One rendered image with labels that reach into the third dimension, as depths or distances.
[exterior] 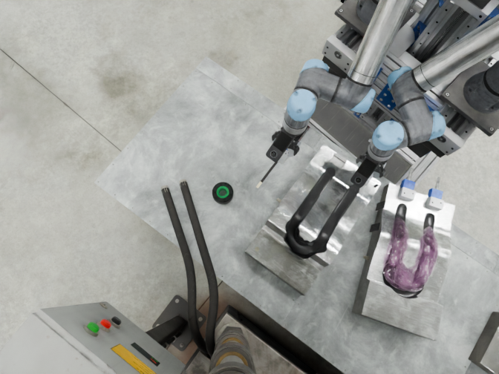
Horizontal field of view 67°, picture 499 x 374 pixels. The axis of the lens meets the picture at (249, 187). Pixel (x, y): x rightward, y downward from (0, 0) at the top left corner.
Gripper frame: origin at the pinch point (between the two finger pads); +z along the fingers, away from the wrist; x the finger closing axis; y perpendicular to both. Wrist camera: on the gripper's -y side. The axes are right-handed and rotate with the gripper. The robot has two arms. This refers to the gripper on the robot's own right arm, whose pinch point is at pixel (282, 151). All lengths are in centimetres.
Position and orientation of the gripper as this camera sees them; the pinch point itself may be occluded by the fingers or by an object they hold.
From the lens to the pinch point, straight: 137.1
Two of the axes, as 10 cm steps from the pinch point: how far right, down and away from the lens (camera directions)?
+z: -0.4, 2.5, 9.7
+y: 5.9, -7.7, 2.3
